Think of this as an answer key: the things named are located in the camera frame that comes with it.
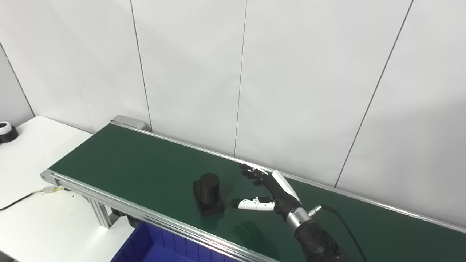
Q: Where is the black white round device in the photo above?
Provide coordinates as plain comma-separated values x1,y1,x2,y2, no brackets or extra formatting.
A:
0,121,19,144

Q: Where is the black cylinder block part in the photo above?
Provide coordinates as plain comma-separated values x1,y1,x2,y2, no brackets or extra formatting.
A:
193,173,225,217

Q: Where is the black conveyor drive motor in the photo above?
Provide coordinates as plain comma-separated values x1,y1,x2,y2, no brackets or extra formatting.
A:
110,207,142,228

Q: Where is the black power cable white plug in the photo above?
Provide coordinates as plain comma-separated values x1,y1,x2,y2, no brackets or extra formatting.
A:
0,186,73,211

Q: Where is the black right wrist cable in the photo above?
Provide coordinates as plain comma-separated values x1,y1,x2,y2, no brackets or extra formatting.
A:
308,205,369,262

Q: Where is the green conveyor belt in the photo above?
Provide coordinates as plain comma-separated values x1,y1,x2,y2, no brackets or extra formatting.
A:
49,124,466,262
40,122,466,262

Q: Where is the blue bin with white parts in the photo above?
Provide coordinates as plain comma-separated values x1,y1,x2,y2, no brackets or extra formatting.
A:
110,221,241,262

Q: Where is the aluminium conveyor leg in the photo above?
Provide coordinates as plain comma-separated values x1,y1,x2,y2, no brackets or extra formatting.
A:
88,198,112,229

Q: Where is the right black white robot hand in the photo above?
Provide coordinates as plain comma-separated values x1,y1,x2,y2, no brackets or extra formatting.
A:
230,163,304,219

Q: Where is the grey conveyor end housing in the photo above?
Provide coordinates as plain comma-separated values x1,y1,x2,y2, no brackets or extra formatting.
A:
110,115,147,131

